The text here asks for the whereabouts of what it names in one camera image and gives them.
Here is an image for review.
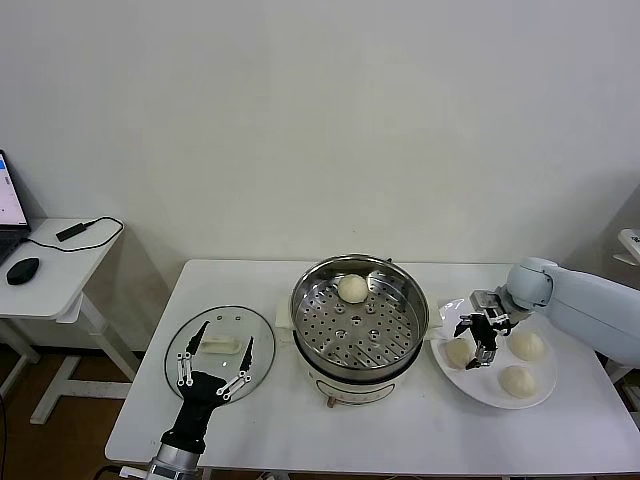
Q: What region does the black computer mouse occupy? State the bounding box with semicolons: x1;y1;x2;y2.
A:
5;257;41;287

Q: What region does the white electric cooker base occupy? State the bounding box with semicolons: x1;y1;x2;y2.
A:
274;292;444;409

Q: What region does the white oval plate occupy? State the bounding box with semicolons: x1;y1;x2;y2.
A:
429;298;559;410

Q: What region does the round glass lid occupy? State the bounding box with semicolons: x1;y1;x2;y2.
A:
163;304;277;404

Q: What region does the white side table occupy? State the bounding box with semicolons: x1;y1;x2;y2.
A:
0;218;141;426

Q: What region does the black adapter dongle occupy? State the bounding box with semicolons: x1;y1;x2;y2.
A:
55;223;87;243

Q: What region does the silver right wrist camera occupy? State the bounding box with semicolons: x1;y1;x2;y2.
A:
468;288;514;324

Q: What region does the white steamed baozi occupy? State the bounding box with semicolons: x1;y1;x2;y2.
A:
337;273;370;305
509;329;545;362
444;337;474;370
498;364;537;400

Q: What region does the black laptop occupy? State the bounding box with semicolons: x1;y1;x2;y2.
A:
0;149;32;266

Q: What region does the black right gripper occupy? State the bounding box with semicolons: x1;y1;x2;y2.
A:
452;313;502;372

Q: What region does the black dongle cable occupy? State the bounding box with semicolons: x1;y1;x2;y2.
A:
22;216;125;251

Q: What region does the stainless steel steamer basket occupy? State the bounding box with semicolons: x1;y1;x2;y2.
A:
290;254;430;384

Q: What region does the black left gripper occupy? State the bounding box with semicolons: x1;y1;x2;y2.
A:
160;320;256;454

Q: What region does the white object at room edge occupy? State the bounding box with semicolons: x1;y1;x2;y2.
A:
613;228;640;266

